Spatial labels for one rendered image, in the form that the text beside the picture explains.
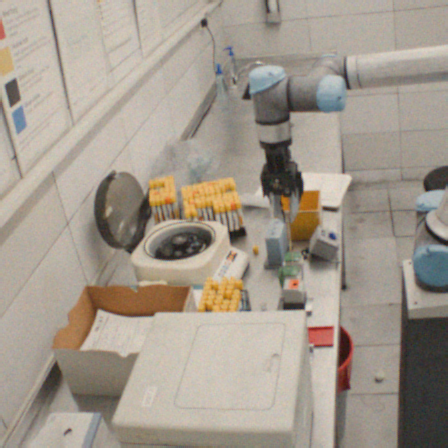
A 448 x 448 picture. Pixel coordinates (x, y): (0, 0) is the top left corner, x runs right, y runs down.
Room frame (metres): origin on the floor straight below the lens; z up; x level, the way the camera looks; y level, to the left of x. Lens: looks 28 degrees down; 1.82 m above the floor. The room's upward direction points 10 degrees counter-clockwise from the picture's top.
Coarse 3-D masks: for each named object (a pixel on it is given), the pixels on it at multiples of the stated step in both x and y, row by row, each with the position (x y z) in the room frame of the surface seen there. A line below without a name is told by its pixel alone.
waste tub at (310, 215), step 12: (312, 192) 1.62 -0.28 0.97; (288, 204) 1.64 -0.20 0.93; (300, 204) 1.63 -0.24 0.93; (312, 204) 1.62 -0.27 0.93; (300, 216) 1.50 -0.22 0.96; (312, 216) 1.49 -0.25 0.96; (300, 228) 1.50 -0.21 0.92; (312, 228) 1.49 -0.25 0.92; (288, 240) 1.51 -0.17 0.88; (300, 240) 1.50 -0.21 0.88
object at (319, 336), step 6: (312, 330) 1.09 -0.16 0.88; (318, 330) 1.09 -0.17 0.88; (324, 330) 1.08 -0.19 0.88; (330, 330) 1.08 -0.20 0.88; (312, 336) 1.07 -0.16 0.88; (318, 336) 1.06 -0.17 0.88; (324, 336) 1.06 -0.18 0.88; (330, 336) 1.06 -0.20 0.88; (312, 342) 1.05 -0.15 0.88; (318, 342) 1.04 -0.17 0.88; (324, 342) 1.04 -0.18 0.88; (330, 342) 1.03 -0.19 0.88
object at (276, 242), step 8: (272, 224) 1.46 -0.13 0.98; (280, 224) 1.45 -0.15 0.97; (272, 232) 1.41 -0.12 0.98; (280, 232) 1.41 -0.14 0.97; (272, 240) 1.39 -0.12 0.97; (280, 240) 1.39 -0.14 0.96; (272, 248) 1.39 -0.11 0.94; (280, 248) 1.38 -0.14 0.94; (288, 248) 1.46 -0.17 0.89; (272, 256) 1.39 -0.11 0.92; (280, 256) 1.38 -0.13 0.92; (264, 264) 1.40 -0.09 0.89; (272, 264) 1.39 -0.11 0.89; (280, 264) 1.38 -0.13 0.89
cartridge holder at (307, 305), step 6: (306, 294) 1.20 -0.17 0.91; (282, 300) 1.22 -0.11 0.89; (306, 300) 1.19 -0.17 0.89; (312, 300) 1.19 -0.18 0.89; (282, 306) 1.19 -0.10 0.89; (288, 306) 1.17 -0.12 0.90; (294, 306) 1.17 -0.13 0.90; (300, 306) 1.16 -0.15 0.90; (306, 306) 1.17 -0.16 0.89; (312, 306) 1.17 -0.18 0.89; (306, 312) 1.16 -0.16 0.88
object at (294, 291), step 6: (288, 282) 1.20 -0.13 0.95; (294, 282) 1.20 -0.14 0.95; (300, 282) 1.20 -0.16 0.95; (288, 288) 1.18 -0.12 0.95; (294, 288) 1.17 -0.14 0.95; (300, 288) 1.18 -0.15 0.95; (288, 294) 1.18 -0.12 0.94; (294, 294) 1.17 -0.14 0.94; (300, 294) 1.17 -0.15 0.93; (288, 300) 1.18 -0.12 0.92; (294, 300) 1.17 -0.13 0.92; (300, 300) 1.17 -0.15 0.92
